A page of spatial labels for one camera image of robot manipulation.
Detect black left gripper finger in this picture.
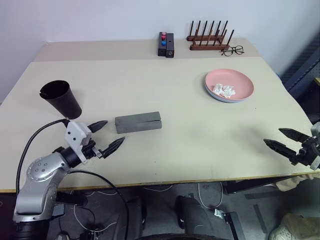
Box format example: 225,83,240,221
89,120,109,134
100,136,126,159

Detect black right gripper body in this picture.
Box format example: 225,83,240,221
290,136,320,166

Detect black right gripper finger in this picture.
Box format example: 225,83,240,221
278,127,311,144
263,138,297,162

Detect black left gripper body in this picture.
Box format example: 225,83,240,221
81,139,105,160

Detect grey glasses case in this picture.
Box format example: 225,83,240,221
114,111,163,135

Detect white paper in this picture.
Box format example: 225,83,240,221
212,83,225,95
222,84,237,99

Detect pink plate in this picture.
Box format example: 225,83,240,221
205,69,255,102

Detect black plastic cup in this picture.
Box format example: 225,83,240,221
39,79,83,120

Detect beige cloth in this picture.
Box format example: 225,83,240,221
273,173,320,192

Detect black perforated panel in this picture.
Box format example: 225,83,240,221
279,37,320,125

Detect dark rounded shape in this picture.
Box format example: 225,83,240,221
123,196,147,240
174,194,219,240

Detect beige trouser leg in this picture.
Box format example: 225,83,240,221
281,212,320,240

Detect light blue plate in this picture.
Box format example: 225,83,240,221
205,83,252,104

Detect white sneaker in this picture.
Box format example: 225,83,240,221
268,221,295,240

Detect black metal table leg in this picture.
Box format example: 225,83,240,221
214,208,246,240

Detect black box with buttons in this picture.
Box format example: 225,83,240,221
157,31,168,57

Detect thin-framed clear eyeglasses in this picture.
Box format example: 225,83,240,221
220,45,245,58

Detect plain black box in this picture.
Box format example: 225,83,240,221
165,33,176,59

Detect brown wooden peg rack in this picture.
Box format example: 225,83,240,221
186,20,235,52

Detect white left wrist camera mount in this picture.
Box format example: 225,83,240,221
65,121,92,164

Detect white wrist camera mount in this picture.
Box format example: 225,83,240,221
65,121,92,164
309,121,320,171

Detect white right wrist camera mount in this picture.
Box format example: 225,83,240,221
309,121,320,171

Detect white floor cable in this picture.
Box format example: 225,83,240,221
197,183,224,210
73,189,120,233

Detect black table frame bar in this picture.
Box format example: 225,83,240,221
221,175,301,195

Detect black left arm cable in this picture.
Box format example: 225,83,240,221
16,118,130,240

